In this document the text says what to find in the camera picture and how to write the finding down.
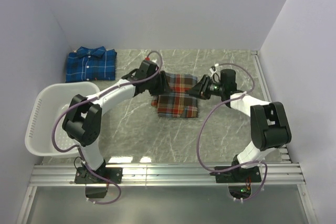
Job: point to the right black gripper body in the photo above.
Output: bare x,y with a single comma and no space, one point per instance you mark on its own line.
209,88

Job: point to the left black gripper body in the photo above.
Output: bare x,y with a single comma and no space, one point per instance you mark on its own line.
157,84

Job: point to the red brown plaid shirt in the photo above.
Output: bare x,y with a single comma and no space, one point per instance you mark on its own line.
177,103

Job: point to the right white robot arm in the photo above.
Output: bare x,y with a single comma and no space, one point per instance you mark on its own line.
269,127

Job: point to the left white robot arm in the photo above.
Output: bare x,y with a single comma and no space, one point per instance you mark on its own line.
82,122

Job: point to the folded blue plaid shirt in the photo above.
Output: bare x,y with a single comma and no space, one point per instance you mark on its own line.
91,64

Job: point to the white plastic laundry basket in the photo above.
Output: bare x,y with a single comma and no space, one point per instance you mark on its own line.
49,105

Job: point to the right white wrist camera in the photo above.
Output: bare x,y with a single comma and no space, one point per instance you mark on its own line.
213,69

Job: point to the aluminium mounting rail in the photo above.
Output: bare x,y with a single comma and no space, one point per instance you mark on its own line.
178,174

